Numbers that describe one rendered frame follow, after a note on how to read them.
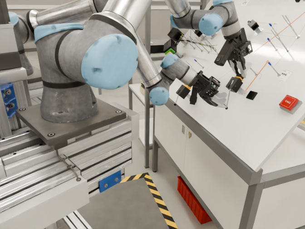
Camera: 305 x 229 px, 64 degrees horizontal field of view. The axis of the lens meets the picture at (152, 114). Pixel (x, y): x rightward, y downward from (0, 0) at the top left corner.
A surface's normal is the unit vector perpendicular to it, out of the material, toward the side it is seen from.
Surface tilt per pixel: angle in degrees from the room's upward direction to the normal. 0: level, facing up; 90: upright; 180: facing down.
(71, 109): 72
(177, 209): 0
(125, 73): 96
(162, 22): 90
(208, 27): 111
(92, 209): 0
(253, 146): 51
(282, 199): 90
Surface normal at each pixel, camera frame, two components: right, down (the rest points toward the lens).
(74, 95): 0.52, 0.07
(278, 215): 0.34, 0.40
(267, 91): -0.72, -0.47
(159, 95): -0.09, 0.42
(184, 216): 0.02, -0.91
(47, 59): -0.62, 0.42
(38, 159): 0.69, 0.32
